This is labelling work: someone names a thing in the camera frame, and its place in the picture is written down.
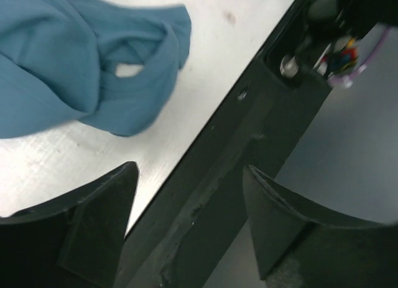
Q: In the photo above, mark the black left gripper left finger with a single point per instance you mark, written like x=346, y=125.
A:
x=74, y=240

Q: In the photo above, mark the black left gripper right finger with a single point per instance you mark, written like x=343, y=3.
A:
x=299, y=243

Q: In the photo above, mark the teal tank top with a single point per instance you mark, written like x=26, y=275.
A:
x=106, y=66

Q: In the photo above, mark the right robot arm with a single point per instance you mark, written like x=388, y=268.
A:
x=327, y=21

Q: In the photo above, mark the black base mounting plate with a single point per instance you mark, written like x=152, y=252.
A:
x=332, y=141

